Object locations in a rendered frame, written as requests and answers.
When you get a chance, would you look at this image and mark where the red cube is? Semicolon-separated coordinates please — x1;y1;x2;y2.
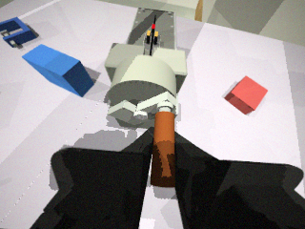
224;76;268;115

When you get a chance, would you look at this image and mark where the blue block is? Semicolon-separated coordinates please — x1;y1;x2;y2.
21;44;94;97

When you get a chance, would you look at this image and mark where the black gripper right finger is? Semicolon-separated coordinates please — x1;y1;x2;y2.
174;131;304;229

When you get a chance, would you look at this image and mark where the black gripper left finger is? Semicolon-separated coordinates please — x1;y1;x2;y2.
51;127;154;229

